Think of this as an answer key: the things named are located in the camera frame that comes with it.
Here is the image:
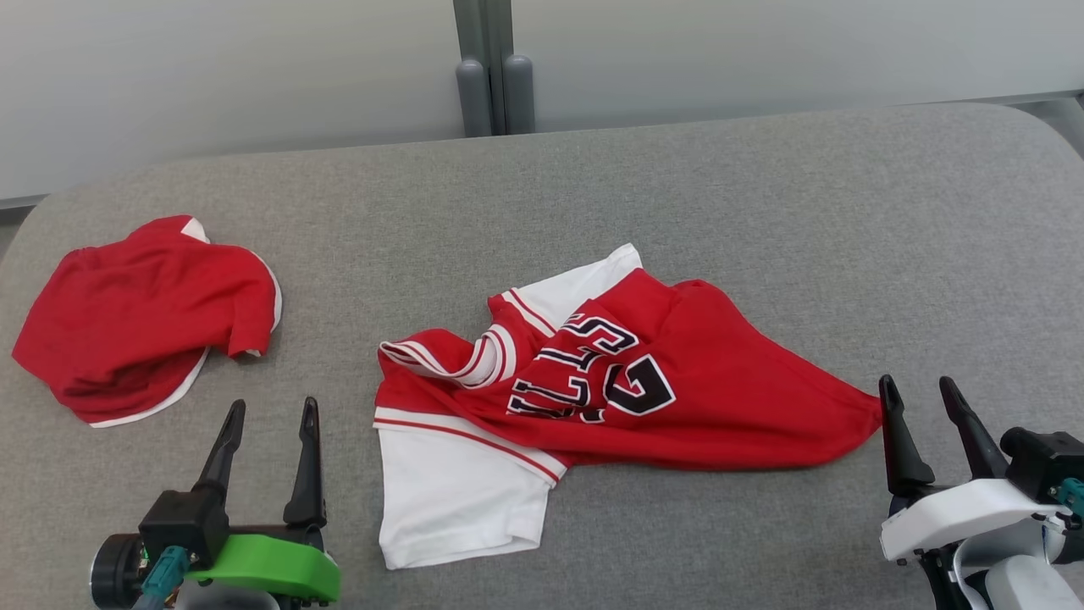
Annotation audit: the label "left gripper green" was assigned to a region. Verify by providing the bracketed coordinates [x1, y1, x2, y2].
[182, 396, 341, 604]

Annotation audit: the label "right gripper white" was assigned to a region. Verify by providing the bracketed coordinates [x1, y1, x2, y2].
[878, 374, 1066, 610]

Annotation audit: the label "red shorts with white trim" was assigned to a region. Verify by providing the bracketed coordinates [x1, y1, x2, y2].
[12, 215, 283, 429]

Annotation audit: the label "red white basketball jersey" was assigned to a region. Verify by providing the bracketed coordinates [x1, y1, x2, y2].
[373, 243, 884, 571]

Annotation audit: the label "grey fabric sofa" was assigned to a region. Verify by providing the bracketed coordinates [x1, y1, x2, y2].
[0, 102, 1084, 610]

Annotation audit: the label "grey partition post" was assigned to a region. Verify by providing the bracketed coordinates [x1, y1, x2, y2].
[453, 0, 536, 138]

